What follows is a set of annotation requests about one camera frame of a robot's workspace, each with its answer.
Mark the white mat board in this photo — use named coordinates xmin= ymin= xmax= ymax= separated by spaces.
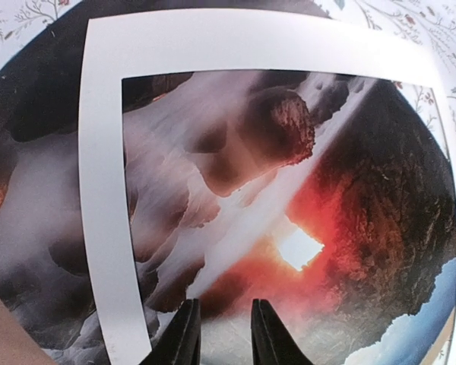
xmin=78 ymin=8 xmax=456 ymax=364

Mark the dark red blue photo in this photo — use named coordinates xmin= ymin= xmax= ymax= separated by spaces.
xmin=0 ymin=1 xmax=456 ymax=364

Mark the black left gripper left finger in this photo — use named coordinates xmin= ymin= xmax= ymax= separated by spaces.
xmin=144 ymin=299 xmax=201 ymax=365

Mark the floral patterned table cover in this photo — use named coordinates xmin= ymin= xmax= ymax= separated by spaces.
xmin=0 ymin=0 xmax=456 ymax=153

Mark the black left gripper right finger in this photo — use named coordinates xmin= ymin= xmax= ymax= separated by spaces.
xmin=251 ymin=299 xmax=313 ymax=365

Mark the brown cardboard backing board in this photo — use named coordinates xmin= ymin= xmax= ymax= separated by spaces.
xmin=0 ymin=301 xmax=55 ymax=364

